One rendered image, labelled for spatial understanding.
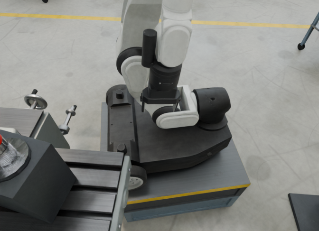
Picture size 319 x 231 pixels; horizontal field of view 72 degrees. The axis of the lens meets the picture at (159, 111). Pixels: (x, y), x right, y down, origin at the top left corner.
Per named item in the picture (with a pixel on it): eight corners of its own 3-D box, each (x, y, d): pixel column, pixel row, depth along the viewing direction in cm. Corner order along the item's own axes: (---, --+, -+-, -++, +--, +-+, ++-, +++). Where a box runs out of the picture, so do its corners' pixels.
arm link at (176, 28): (177, 48, 61) (187, -2, 51) (183, 69, 56) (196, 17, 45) (154, 47, 60) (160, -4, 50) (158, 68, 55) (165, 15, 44)
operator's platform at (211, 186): (203, 123, 188) (212, 90, 157) (231, 206, 145) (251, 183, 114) (111, 134, 181) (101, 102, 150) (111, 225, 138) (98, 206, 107)
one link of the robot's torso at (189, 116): (188, 98, 123) (191, 81, 112) (197, 128, 110) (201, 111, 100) (151, 102, 121) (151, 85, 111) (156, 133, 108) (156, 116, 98)
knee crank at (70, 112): (70, 106, 136) (68, 100, 131) (80, 107, 135) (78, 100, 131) (58, 136, 122) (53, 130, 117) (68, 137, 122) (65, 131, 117)
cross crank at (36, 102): (33, 102, 126) (23, 87, 116) (53, 103, 125) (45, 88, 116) (20, 125, 116) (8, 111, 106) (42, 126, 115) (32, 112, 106)
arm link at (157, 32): (176, 56, 67) (183, 20, 58) (183, 79, 60) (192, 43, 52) (139, 55, 65) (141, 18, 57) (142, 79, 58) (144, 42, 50)
